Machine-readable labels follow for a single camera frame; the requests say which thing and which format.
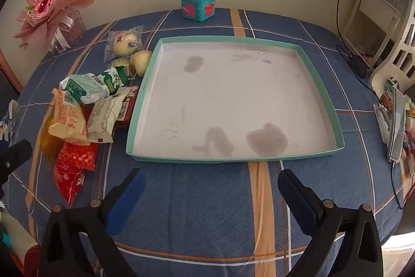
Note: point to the black power adapter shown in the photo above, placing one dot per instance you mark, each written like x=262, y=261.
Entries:
x=358, y=65

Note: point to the white phone stand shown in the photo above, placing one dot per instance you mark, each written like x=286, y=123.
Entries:
x=382, y=124

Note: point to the teal-edged white cardboard tray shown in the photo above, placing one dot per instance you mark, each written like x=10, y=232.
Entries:
x=227, y=101

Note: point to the pink flower bouquet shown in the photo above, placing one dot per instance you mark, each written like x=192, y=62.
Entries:
x=45, y=4

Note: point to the white plastic chair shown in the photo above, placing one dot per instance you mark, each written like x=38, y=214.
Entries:
x=398, y=66

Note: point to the green and white biscuit packet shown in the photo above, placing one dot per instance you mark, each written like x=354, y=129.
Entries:
x=115, y=79

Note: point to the yellow cake packet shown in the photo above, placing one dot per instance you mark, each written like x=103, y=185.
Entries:
x=50, y=145

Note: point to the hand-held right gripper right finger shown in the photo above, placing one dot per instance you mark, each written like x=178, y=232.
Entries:
x=295, y=199

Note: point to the red-brown furniture edge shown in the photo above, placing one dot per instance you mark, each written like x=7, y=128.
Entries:
x=9, y=75

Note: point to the orange snack packet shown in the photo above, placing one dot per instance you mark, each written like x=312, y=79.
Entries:
x=66, y=116

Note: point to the red flower-print twist packet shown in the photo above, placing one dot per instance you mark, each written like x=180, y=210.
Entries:
x=68, y=181

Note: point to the clear glass vase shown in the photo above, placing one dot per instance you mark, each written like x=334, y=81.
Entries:
x=73, y=30

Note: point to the light green snack packet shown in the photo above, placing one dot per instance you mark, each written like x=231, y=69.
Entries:
x=86, y=87

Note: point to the cream white snack packet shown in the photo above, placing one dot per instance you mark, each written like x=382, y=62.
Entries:
x=103, y=116

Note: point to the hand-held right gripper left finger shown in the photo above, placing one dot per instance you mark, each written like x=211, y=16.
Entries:
x=128, y=199

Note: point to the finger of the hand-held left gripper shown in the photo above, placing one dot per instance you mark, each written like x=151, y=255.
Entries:
x=14, y=157

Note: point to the smartphone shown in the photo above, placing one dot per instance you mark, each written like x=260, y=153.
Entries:
x=397, y=124

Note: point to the red rectangular patterned packet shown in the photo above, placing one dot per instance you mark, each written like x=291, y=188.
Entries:
x=79, y=155

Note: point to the round biscuit in green-edged wrapper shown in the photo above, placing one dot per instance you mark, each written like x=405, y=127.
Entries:
x=119, y=63

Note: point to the white and red container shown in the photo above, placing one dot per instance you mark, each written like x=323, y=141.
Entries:
x=14, y=231

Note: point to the cream jelly cup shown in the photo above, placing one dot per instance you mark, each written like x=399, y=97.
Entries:
x=142, y=62

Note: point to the white and blue crumpled wrapper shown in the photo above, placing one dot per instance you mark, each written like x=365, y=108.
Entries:
x=9, y=119

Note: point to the teal toy box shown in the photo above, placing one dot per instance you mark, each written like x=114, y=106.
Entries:
x=197, y=4

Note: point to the dark red biscuit packet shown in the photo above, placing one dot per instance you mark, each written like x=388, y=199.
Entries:
x=127, y=108

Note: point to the bun in clear wrapper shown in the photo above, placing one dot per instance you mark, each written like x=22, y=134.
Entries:
x=124, y=45

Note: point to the blue plaid tablecloth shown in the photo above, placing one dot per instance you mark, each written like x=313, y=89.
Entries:
x=194, y=215

